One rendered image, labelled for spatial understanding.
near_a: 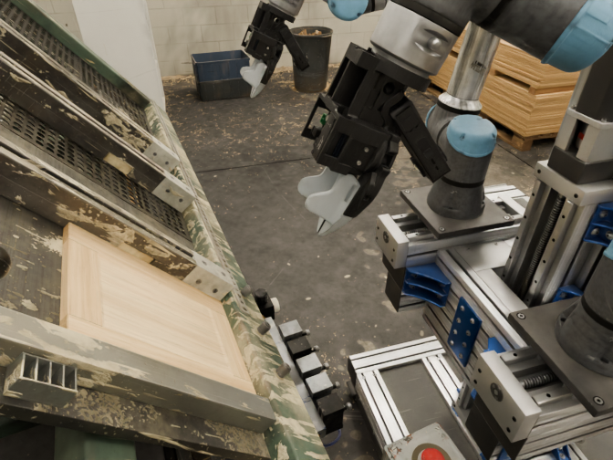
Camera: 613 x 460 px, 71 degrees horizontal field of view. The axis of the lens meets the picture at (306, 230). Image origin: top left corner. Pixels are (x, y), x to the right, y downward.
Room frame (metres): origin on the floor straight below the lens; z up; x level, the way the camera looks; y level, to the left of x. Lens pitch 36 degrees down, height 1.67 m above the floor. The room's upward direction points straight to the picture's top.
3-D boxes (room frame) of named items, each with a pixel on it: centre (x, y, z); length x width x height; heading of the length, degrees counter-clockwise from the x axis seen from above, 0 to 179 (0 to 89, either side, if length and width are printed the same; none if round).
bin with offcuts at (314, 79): (5.25, -0.05, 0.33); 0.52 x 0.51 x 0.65; 16
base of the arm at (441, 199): (0.99, -0.41, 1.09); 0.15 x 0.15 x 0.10
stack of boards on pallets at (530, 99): (4.78, -2.05, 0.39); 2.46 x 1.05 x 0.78; 16
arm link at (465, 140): (1.00, -0.41, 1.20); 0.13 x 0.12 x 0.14; 2
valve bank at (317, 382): (0.73, 0.03, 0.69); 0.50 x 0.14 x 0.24; 24
